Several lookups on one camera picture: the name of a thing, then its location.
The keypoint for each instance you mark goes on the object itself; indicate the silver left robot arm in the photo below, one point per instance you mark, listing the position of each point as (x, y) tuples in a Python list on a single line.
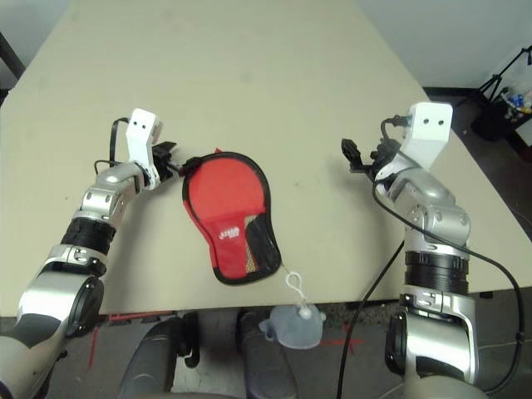
[(50, 282)]

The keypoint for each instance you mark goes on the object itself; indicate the dark grey left robot leg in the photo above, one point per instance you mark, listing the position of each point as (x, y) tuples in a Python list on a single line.
[(149, 361)]

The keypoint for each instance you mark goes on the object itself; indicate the side table with dark legs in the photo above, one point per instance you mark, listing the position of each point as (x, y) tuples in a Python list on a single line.
[(12, 58)]

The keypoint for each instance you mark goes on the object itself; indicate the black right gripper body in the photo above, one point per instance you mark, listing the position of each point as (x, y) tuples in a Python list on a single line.
[(384, 156)]

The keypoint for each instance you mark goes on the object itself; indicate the dark grey robot leg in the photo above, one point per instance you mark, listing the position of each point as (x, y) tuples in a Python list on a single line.
[(149, 361), (266, 365)]

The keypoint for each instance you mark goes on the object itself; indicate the bin with bottles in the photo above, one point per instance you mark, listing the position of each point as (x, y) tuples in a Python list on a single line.
[(498, 120)]

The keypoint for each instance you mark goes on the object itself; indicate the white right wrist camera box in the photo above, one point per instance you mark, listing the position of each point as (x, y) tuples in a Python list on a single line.
[(428, 133)]

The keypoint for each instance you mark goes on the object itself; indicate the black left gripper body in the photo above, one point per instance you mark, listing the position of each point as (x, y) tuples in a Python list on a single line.
[(162, 166)]

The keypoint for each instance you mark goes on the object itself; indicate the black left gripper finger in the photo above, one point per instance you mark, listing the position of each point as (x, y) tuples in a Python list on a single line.
[(191, 164), (165, 147)]

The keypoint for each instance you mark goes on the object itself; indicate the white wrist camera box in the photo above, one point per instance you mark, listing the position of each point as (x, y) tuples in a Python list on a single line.
[(139, 124), (428, 133)]

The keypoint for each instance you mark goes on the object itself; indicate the dark grey right robot leg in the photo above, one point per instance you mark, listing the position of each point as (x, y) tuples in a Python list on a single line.
[(266, 365)]

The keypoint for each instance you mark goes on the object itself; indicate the red black paddle case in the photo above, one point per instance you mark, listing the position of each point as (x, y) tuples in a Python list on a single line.
[(226, 249)]

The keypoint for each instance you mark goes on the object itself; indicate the grey plush zipper charm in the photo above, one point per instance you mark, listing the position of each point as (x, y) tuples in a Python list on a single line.
[(295, 328)]

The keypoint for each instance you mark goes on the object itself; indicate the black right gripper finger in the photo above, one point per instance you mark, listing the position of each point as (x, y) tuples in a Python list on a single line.
[(352, 151)]

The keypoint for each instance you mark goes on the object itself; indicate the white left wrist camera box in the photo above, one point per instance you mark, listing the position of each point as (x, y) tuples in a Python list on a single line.
[(139, 124)]

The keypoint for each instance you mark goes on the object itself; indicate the black tripod stand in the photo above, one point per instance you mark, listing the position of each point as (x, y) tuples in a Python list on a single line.
[(496, 81)]

